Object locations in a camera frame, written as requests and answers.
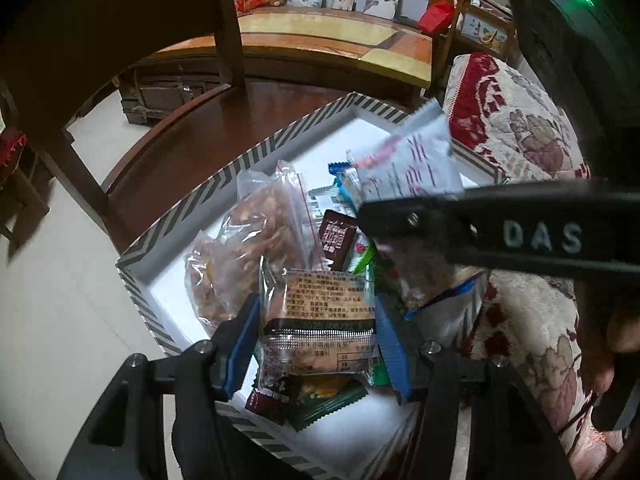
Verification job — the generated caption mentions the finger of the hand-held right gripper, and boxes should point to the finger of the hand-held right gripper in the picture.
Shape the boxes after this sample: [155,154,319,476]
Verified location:
[357,187,476,264]

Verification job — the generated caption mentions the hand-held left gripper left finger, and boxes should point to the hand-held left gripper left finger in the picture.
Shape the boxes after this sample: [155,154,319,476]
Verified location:
[57,292,263,480]

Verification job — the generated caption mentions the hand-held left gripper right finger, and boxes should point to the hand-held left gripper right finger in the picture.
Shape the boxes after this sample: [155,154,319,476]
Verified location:
[372,301,576,480]

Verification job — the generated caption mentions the white red print snack packet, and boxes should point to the white red print snack packet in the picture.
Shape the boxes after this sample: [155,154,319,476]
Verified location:
[350,100,488,346]

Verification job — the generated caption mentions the blue snack packet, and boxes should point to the blue snack packet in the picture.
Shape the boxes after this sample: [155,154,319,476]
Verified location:
[327,160,368,218]

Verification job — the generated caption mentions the grey striped cardboard box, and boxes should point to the grey striped cardboard box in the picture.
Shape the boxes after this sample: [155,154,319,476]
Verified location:
[115,91,511,476]

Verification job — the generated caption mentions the clear pastry packet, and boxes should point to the clear pastry packet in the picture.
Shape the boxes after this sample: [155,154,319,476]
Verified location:
[257,257,378,386]

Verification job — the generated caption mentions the dark green snack packet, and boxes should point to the dark green snack packet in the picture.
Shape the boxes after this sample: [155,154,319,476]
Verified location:
[285,377,368,432]

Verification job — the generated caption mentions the person's right hand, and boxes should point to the person's right hand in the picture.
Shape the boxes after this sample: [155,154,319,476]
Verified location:
[606,307,640,387]

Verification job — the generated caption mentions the dark red snack packet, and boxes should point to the dark red snack packet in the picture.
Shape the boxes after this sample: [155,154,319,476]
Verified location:
[245,377,291,426]

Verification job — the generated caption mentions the light green snack packet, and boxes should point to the light green snack packet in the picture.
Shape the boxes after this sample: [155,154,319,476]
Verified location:
[350,240,377,275]

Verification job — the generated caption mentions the brown small snack packet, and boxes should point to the brown small snack packet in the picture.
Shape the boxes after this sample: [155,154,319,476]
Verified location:
[317,209,358,271]

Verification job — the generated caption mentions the floral fleece blanket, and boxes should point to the floral fleece blanket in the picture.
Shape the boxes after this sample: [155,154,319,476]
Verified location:
[442,52,640,466]

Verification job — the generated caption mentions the zip bag of nuts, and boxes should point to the zip bag of nuts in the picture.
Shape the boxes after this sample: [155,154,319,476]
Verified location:
[184,160,326,331]

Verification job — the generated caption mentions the wooden rack painted panel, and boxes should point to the wooden rack painted panel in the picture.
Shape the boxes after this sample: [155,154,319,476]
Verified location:
[445,0,521,61]

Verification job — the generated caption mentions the red paper bag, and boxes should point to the red paper bag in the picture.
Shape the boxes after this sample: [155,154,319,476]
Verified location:
[419,0,455,35]

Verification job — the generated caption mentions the wooden coffee table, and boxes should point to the wooden coffee table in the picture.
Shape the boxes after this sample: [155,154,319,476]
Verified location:
[117,7,433,126]

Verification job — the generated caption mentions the dark wooden chair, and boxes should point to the dark wooden chair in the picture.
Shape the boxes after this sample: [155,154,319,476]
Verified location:
[0,0,361,261]

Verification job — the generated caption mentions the large photo print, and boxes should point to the large photo print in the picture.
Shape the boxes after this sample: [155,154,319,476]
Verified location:
[362,0,403,18]

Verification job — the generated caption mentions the red patterned cloth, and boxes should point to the red patterned cloth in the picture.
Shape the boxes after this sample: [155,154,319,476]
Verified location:
[0,129,27,184]

